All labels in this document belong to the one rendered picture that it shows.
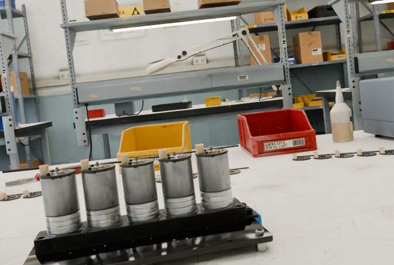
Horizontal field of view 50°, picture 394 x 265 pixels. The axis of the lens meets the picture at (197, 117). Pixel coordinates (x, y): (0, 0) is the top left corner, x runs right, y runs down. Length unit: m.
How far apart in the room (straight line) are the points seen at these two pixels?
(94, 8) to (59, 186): 2.49
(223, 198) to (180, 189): 0.03
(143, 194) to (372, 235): 0.16
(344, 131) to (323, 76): 4.27
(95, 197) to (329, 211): 0.19
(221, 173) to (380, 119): 0.45
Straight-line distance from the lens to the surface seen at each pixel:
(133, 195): 0.31
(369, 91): 0.74
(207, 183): 0.31
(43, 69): 5.00
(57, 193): 0.31
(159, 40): 4.78
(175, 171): 0.30
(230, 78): 2.63
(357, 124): 2.90
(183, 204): 0.31
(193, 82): 2.61
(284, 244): 0.30
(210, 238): 0.29
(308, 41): 4.54
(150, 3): 2.73
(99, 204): 0.31
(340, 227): 0.33
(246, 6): 2.71
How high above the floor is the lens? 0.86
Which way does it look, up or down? 4 degrees down
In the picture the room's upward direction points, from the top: 6 degrees counter-clockwise
